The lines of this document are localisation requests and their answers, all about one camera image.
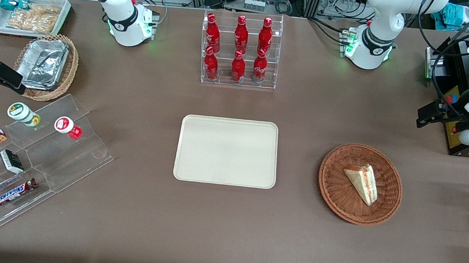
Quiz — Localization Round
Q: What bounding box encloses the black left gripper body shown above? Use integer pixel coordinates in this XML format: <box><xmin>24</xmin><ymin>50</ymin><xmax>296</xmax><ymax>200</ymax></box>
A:
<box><xmin>442</xmin><ymin>103</ymin><xmax>469</xmax><ymax>133</ymax></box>

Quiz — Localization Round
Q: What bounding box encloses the clear acrylic bottle rack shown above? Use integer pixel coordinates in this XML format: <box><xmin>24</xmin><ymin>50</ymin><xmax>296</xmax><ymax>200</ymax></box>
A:
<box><xmin>195</xmin><ymin>5</ymin><xmax>285</xmax><ymax>93</ymax></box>

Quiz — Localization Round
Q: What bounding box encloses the green lidded yogurt cup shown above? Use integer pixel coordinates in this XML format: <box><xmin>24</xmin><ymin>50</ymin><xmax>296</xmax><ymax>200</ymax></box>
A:
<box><xmin>6</xmin><ymin>101</ymin><xmax>43</xmax><ymax>128</ymax></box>

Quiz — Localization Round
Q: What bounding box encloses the beige plastic tray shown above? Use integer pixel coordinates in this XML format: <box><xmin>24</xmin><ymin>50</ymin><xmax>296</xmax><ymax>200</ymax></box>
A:
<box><xmin>172</xmin><ymin>110</ymin><xmax>284</xmax><ymax>193</ymax></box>

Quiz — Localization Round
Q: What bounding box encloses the red cola bottle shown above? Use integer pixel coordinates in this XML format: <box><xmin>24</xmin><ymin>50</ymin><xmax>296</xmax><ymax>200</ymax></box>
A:
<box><xmin>203</xmin><ymin>12</ymin><xmax>225</xmax><ymax>54</ymax></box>
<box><xmin>229</xmin><ymin>49</ymin><xmax>249</xmax><ymax>84</ymax></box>
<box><xmin>202</xmin><ymin>45</ymin><xmax>222</xmax><ymax>82</ymax></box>
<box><xmin>251</xmin><ymin>48</ymin><xmax>270</xmax><ymax>85</ymax></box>
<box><xmin>257</xmin><ymin>16</ymin><xmax>275</xmax><ymax>57</ymax></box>
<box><xmin>232</xmin><ymin>14</ymin><xmax>252</xmax><ymax>56</ymax></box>

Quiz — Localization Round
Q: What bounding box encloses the small black carton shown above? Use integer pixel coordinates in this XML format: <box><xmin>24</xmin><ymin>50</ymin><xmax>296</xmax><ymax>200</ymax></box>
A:
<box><xmin>0</xmin><ymin>148</ymin><xmax>27</xmax><ymax>175</ymax></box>

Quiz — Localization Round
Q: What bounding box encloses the brown round wicker basket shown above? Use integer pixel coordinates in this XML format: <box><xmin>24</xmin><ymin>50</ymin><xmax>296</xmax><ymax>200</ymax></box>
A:
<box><xmin>313</xmin><ymin>139</ymin><xmax>408</xmax><ymax>230</ymax></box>

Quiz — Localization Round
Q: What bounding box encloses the teal snack packet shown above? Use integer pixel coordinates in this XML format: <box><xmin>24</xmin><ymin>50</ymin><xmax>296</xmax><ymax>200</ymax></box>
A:
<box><xmin>0</xmin><ymin>0</ymin><xmax>32</xmax><ymax>14</ymax></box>

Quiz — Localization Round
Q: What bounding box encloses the light tan wicker basket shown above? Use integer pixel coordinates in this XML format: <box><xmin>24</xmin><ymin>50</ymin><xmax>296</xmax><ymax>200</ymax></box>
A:
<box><xmin>10</xmin><ymin>29</ymin><xmax>82</xmax><ymax>106</ymax></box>

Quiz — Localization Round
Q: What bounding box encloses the Snickers chocolate bar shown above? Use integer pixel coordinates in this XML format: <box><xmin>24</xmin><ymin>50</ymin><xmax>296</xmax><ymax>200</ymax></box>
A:
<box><xmin>0</xmin><ymin>174</ymin><xmax>39</xmax><ymax>213</ymax></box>

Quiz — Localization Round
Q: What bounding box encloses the clear bag of crackers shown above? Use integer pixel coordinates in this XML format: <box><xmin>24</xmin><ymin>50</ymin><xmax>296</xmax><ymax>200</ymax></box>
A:
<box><xmin>6</xmin><ymin>0</ymin><xmax>62</xmax><ymax>35</ymax></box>

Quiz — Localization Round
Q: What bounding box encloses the red lidded yogurt cup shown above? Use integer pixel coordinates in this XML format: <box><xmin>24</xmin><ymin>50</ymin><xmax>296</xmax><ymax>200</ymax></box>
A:
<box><xmin>53</xmin><ymin>115</ymin><xmax>85</xmax><ymax>141</ymax></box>

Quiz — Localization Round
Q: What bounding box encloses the clear acrylic stepped display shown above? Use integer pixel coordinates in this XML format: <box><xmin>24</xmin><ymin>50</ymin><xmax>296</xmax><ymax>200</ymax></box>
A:
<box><xmin>0</xmin><ymin>85</ymin><xmax>122</xmax><ymax>259</ymax></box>

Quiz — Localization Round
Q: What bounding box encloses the teal plastic bag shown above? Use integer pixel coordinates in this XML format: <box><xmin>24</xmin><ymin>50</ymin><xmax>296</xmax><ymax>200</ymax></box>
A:
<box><xmin>429</xmin><ymin>0</ymin><xmax>469</xmax><ymax>34</ymax></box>

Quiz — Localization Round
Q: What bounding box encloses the stack of foil trays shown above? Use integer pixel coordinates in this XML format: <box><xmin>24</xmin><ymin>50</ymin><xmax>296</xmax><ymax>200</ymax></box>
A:
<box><xmin>14</xmin><ymin>35</ymin><xmax>71</xmax><ymax>93</ymax></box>

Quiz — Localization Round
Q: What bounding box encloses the triangle sandwich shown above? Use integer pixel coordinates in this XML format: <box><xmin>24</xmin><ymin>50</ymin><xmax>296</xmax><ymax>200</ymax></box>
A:
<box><xmin>340</xmin><ymin>161</ymin><xmax>382</xmax><ymax>207</ymax></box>

